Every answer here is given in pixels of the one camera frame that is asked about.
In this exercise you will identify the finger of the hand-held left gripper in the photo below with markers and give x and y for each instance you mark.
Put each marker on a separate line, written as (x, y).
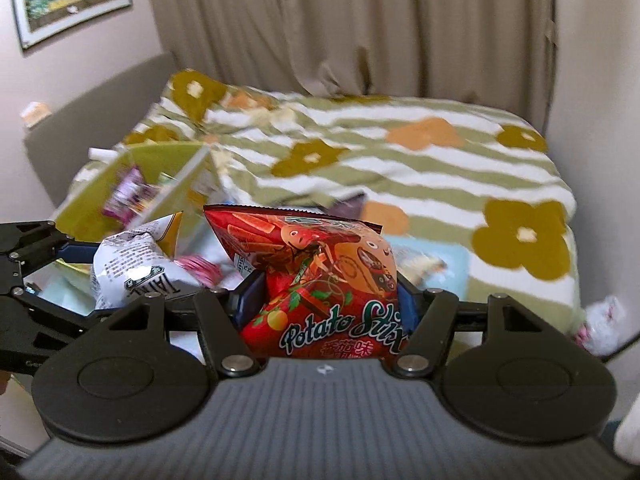
(50, 320)
(82, 253)

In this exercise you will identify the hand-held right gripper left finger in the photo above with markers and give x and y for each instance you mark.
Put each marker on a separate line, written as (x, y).
(248, 294)

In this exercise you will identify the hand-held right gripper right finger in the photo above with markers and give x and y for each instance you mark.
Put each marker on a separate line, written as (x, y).
(409, 306)

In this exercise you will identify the green cardboard box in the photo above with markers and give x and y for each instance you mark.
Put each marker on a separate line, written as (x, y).
(85, 210)

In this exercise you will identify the white black print snack bag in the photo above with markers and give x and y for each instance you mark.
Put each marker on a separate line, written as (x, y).
(135, 260)

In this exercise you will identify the red potato stick bag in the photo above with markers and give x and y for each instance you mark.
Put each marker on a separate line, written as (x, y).
(325, 280)

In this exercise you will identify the pink snack packet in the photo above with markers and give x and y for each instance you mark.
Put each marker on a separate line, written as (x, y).
(200, 266)

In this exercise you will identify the dark purple snack packet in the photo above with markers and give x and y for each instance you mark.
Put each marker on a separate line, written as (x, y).
(350, 206)

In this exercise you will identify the grey upholstered headboard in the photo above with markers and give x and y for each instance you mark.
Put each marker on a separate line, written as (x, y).
(80, 125)

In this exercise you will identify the floral striped blanket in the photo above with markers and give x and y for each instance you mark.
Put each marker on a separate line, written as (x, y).
(380, 170)

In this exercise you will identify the small cardboard box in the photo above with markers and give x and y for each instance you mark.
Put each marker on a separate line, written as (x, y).
(35, 112)

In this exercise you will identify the white pink plastic bag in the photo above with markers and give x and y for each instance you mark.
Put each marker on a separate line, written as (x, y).
(602, 322)

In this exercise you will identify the white cloth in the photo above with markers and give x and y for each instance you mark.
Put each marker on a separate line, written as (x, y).
(629, 435)

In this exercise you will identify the beige curtain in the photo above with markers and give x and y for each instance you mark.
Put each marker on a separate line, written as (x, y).
(350, 25)

